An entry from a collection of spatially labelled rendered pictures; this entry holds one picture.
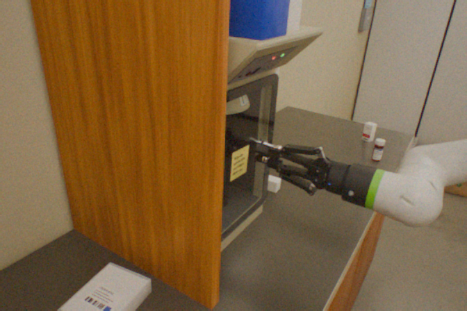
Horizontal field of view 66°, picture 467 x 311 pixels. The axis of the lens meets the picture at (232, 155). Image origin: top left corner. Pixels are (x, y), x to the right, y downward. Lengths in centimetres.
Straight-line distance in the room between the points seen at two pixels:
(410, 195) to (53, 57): 81
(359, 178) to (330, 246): 31
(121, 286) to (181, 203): 25
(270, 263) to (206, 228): 31
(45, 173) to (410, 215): 88
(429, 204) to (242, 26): 50
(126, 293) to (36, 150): 43
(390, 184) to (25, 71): 85
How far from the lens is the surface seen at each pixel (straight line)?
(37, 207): 109
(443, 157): 90
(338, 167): 85
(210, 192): 68
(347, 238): 113
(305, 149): 86
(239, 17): 68
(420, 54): 371
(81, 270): 101
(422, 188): 81
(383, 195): 82
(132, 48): 70
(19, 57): 97
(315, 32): 86
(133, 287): 88
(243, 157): 90
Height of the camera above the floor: 161
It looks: 26 degrees down
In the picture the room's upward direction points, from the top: 3 degrees clockwise
